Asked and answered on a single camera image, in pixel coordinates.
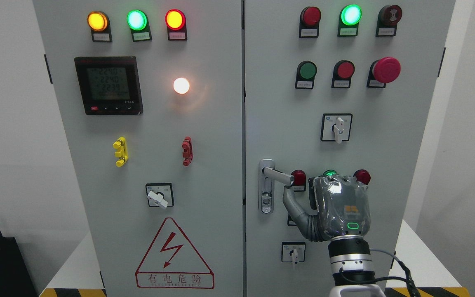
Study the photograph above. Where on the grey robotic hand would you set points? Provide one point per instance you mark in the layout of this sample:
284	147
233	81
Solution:
342	205

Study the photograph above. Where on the silver door handle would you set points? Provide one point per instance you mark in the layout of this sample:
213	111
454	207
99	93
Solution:
267	177

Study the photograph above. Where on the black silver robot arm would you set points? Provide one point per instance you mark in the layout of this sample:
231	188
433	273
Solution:
352	266

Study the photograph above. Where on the grey right cabinet door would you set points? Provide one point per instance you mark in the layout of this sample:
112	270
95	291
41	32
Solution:
284	124

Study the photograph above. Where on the grey cabinet door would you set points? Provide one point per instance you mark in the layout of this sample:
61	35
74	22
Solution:
284	124
207	193

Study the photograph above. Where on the grey left cabinet door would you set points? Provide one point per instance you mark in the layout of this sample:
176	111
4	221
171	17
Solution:
207	193

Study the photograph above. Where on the green lit lamp middle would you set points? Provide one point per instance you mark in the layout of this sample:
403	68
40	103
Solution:
329	173

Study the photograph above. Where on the green lit lamp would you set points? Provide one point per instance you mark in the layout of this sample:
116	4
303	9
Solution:
349	19
329	173

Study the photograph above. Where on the red indicator lamp middle right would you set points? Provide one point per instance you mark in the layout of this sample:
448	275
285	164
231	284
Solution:
363	176

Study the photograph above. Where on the red indicator lamp middle left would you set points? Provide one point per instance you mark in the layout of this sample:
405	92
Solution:
300	181

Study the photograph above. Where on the red push button upper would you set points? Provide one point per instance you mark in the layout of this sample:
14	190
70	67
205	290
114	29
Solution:
342	73

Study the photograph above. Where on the green push button upper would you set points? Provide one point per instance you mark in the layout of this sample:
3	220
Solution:
305	75

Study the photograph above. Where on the red emergency stop button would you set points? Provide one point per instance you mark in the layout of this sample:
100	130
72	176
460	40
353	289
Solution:
383	71

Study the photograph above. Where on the red electric hazard warning sticker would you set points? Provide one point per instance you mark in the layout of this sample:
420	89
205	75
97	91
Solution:
173	262

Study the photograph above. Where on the green lit lamp top right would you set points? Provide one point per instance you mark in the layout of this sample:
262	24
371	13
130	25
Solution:
349	19

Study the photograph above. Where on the red indicator lamp top right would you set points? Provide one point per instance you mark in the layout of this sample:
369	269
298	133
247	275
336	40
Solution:
309	22

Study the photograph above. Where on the dark red buzzer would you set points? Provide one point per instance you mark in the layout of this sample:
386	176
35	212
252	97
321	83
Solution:
388	18

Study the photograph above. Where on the white lit indicator lamp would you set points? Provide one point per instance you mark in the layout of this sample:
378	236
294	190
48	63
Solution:
181	85

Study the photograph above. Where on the red lit indicator lamp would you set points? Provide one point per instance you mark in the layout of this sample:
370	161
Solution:
176	25

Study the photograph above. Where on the black digital power meter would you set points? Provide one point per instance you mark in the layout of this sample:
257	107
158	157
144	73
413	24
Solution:
109	85

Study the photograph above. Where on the green indicator lamp top left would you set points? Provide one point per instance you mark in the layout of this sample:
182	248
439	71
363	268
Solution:
139	26

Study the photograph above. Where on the white platform with hazard stripes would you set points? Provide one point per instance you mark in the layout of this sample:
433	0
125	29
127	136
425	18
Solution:
80	277

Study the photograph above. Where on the yellow indicator lamp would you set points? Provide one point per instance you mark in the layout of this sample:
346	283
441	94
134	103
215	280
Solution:
100	26

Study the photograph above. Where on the black box with antenna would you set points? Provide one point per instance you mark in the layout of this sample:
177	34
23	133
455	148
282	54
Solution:
15	280

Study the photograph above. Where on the white selector switch lower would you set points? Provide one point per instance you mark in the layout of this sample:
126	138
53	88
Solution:
293	252

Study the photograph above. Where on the white selector switch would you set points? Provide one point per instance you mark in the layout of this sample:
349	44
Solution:
293	252
336	127

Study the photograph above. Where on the white selector switch upper right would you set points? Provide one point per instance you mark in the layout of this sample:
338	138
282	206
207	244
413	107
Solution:
336	127

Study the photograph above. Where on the white selector switch left door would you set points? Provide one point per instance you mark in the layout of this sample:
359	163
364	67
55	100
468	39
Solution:
160	195

